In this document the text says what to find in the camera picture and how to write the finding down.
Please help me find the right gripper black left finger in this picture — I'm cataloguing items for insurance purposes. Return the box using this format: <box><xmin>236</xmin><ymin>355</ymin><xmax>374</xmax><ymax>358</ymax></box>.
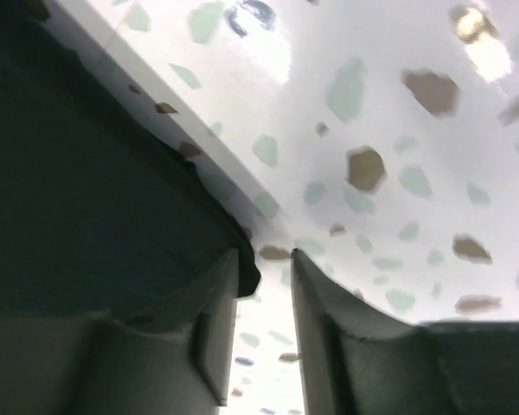
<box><xmin>0</xmin><ymin>250</ymin><xmax>239</xmax><ymax>414</ymax></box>

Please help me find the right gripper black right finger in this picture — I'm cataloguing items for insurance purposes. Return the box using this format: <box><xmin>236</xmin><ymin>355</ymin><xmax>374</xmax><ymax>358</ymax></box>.
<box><xmin>292</xmin><ymin>250</ymin><xmax>519</xmax><ymax>415</ymax></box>

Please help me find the black t shirt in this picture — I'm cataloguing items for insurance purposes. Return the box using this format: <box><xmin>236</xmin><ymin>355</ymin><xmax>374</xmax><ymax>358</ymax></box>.
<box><xmin>0</xmin><ymin>1</ymin><xmax>260</xmax><ymax>323</ymax></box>

